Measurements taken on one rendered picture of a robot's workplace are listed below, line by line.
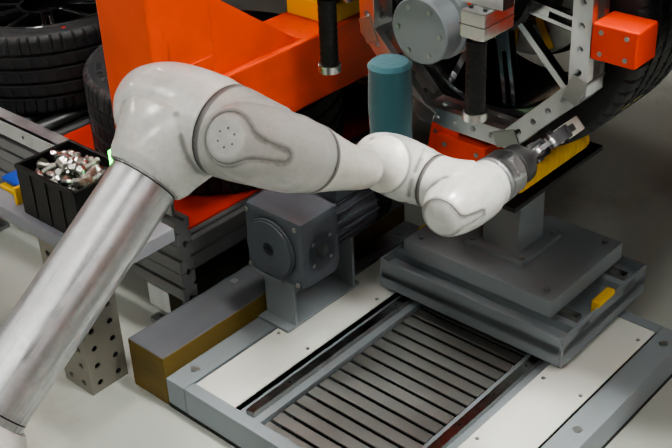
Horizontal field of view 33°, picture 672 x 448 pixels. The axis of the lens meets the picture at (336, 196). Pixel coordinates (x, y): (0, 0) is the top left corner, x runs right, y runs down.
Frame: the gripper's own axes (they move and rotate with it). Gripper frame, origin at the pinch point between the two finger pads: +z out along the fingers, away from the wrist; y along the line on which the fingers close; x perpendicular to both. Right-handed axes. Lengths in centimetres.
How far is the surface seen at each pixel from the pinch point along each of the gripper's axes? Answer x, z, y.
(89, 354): 17, -65, -92
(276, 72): 45, -14, -45
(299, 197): 20, -23, -53
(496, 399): -38, -18, -41
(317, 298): 0, -16, -77
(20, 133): 75, -39, -112
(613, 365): -47, 7, -32
